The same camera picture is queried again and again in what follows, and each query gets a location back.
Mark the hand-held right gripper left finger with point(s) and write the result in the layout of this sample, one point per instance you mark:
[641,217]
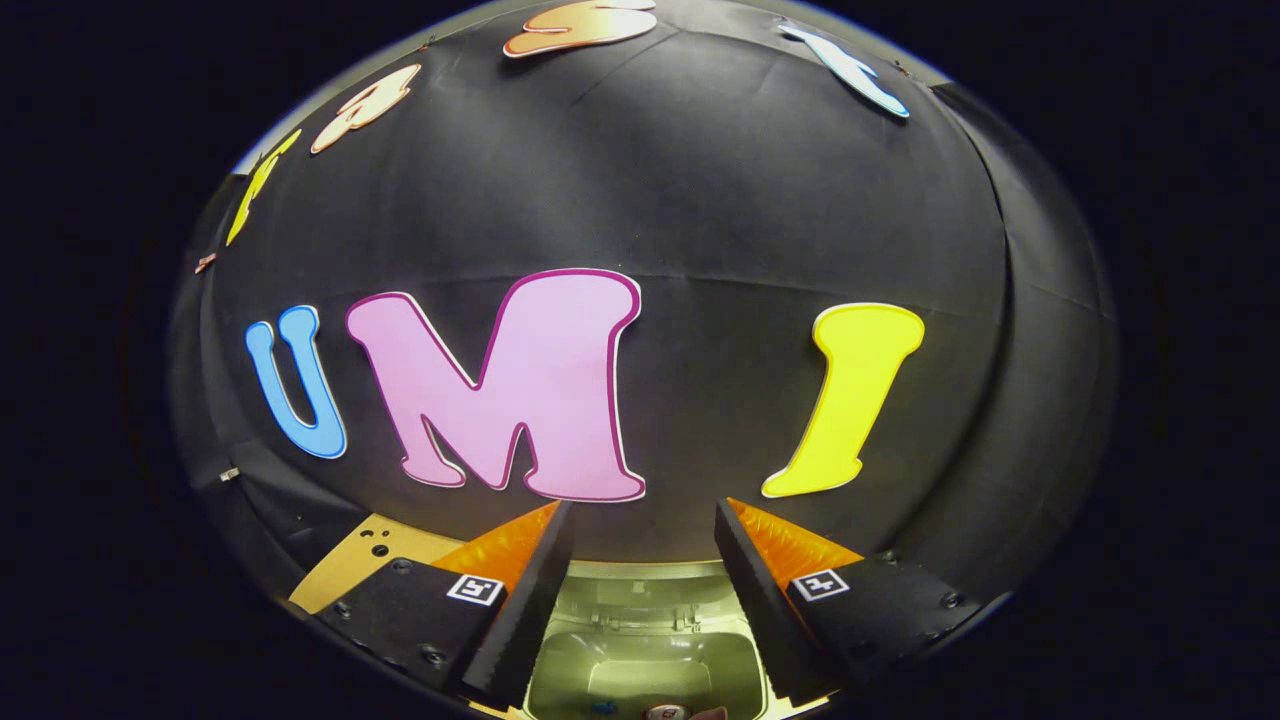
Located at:
[530,610]

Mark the blue paper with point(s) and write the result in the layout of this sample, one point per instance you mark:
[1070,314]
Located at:
[604,709]

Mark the pink clip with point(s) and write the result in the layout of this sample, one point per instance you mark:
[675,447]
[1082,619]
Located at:
[205,262]

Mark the black backdrop cloth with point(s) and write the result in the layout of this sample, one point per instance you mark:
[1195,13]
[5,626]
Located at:
[720,250]

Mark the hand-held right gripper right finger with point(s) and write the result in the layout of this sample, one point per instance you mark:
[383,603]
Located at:
[755,600]

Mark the light green desktop garbage bin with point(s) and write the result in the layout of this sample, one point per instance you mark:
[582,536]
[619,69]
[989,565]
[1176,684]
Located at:
[640,650]

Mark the red pop can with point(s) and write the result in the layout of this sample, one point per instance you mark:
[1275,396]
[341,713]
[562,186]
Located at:
[667,713]

